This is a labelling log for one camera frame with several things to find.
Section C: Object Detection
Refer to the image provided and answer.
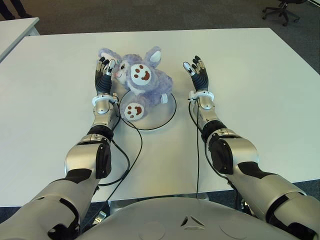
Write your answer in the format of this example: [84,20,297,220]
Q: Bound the grey robot torso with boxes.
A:
[77,194,278,240]

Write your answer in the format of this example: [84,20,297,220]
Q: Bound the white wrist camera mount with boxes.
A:
[91,93,119,105]
[187,90,215,102]

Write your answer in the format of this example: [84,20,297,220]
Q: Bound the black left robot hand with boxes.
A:
[94,56,118,96]

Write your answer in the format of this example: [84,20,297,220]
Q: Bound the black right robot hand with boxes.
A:
[182,54,210,93]

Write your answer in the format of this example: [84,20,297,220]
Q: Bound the white side table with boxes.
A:
[0,16,41,63]

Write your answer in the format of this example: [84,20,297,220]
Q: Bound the purple bunny plush doll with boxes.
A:
[97,45,175,122]

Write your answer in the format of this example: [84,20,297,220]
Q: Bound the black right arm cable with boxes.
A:
[187,98,210,200]

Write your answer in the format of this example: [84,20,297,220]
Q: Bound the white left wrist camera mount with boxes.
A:
[91,93,119,105]

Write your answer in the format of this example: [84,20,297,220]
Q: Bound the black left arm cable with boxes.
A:
[98,99,143,201]

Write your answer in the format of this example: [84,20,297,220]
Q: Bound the black office chair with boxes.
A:
[261,0,307,27]

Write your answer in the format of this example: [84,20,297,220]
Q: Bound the person's dark trouser legs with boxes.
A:
[0,0,35,20]

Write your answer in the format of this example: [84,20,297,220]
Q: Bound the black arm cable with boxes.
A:
[187,98,210,200]
[98,99,143,201]

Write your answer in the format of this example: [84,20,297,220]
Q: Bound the white plate with black rim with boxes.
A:
[117,88,177,131]

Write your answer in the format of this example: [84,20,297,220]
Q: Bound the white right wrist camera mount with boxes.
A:
[187,90,215,102]

